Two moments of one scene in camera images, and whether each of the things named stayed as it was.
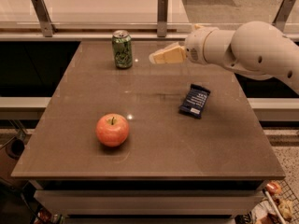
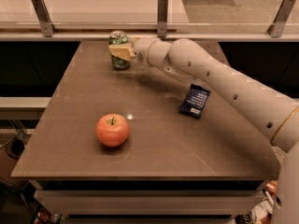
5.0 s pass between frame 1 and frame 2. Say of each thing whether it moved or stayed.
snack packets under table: stayed
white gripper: moved
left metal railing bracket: stayed
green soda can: stayed
